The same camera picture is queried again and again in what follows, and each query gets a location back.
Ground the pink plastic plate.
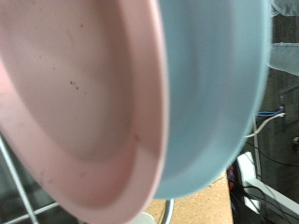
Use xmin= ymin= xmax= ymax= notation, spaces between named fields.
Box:
xmin=0 ymin=0 xmax=171 ymax=224

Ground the light blue plastic plate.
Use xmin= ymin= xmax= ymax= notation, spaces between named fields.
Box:
xmin=153 ymin=0 xmax=272 ymax=201

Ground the pale translucent plastic cover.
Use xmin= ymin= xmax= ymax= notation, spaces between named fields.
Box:
xmin=268 ymin=0 xmax=299 ymax=77

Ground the steel wire dish rack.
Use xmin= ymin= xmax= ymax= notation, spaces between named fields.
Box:
xmin=0 ymin=133 xmax=176 ymax=224

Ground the white frame board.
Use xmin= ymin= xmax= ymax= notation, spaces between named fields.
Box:
xmin=235 ymin=151 xmax=299 ymax=224

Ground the white cable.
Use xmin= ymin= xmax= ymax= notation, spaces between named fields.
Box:
xmin=245 ymin=112 xmax=287 ymax=140

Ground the blue cable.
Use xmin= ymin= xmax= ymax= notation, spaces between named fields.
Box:
xmin=256 ymin=106 xmax=285 ymax=118

